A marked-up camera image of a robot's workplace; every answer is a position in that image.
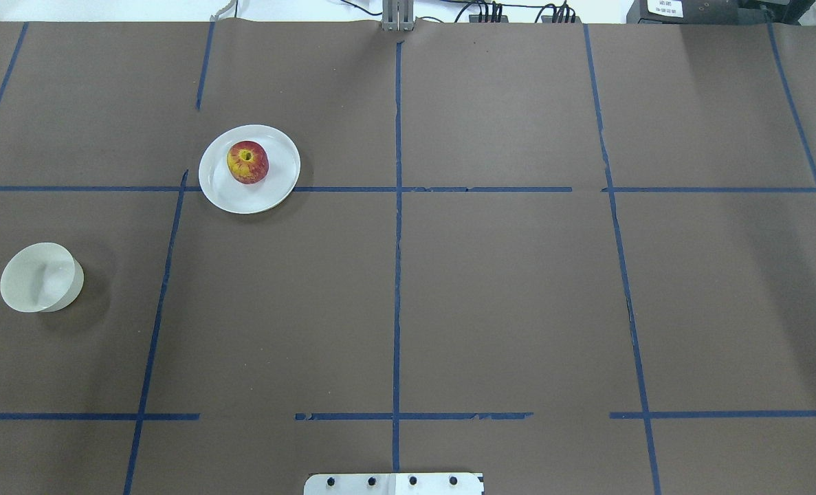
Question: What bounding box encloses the red yellow apple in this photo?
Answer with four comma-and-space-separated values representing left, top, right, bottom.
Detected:
225, 140, 269, 185

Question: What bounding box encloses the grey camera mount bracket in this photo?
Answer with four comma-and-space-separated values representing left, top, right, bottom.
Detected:
382, 0, 416, 32

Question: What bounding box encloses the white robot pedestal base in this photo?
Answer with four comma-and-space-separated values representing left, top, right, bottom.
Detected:
303, 472, 485, 494

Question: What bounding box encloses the white round plate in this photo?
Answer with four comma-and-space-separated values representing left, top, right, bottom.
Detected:
198, 124, 300, 215

